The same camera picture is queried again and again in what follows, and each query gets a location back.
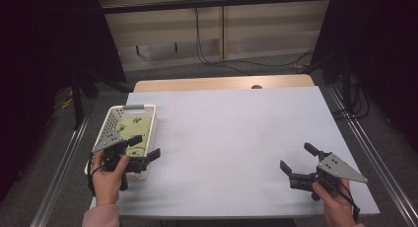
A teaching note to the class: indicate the person's left hand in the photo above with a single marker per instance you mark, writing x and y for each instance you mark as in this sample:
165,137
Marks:
106,187

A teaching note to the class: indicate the black horizontal bar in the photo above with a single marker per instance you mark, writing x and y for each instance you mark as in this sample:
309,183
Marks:
230,2

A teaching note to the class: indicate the white table mat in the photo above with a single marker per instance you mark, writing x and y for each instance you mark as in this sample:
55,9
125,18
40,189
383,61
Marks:
230,138

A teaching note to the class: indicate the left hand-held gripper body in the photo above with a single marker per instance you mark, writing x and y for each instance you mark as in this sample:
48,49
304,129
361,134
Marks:
108,143

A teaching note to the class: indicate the green printed cloth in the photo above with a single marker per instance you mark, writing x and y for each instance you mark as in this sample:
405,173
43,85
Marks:
138,125

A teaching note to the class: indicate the person's right hand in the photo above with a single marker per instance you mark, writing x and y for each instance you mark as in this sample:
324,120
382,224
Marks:
338,209

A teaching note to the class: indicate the metal floor rail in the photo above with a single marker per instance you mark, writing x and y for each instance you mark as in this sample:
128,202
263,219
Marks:
60,171
378,161

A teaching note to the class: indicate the black curtain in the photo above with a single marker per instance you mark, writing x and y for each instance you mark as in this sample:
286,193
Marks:
378,56
49,56

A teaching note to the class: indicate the white perforated plastic basket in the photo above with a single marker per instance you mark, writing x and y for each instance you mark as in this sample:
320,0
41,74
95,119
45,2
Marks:
110,120

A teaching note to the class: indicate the black metal stand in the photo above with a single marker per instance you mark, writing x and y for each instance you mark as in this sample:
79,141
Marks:
77,98

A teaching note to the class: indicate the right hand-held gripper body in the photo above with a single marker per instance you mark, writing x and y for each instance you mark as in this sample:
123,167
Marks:
338,169

